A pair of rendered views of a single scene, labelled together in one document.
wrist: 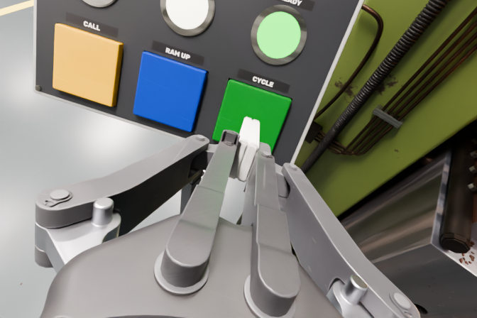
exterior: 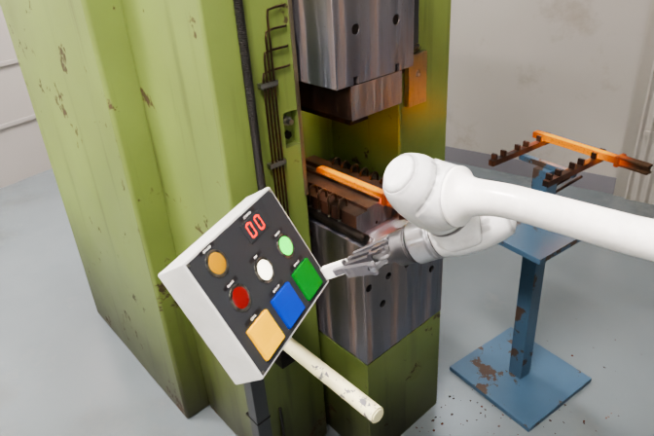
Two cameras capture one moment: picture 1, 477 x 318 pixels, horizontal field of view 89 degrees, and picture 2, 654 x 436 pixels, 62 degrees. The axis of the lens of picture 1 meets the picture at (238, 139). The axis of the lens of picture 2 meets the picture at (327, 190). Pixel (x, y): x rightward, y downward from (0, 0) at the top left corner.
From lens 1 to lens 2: 1.10 m
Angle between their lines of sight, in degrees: 53
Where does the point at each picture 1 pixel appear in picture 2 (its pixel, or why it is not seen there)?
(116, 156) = not seen: outside the picture
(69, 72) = (267, 344)
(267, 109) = (308, 268)
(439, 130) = (303, 217)
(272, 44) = (288, 249)
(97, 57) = (267, 323)
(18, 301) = not seen: outside the picture
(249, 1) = (272, 246)
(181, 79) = (287, 293)
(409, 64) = not seen: hidden behind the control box
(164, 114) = (296, 312)
